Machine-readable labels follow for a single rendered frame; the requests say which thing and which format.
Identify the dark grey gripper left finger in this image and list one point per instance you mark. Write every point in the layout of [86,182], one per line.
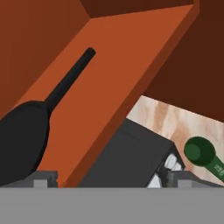
[43,178]

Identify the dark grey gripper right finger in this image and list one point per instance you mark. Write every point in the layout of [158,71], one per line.
[186,179]

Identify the white stove knob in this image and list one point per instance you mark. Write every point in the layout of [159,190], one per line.
[172,162]
[155,181]

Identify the black frying pan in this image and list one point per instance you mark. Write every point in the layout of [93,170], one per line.
[26,137]

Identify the black stove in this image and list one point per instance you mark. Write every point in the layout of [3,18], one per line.
[131,157]

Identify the brown wooden cabinet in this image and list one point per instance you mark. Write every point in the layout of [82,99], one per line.
[122,58]

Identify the green bottle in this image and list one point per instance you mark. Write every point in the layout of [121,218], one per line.
[204,156]

